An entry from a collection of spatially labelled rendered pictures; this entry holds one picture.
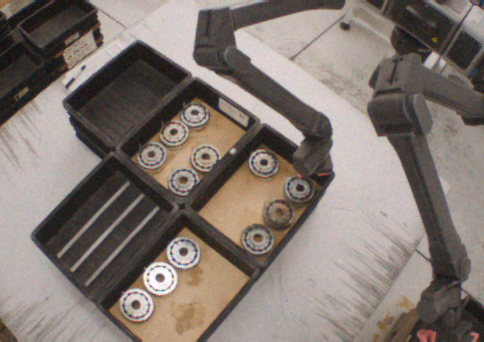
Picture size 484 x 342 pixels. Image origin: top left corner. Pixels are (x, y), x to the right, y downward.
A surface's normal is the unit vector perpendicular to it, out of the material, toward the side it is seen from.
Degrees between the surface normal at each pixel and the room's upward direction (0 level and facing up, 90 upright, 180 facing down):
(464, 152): 0
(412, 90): 38
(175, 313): 0
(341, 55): 0
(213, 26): 60
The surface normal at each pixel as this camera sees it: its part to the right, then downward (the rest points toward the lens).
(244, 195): 0.09, -0.46
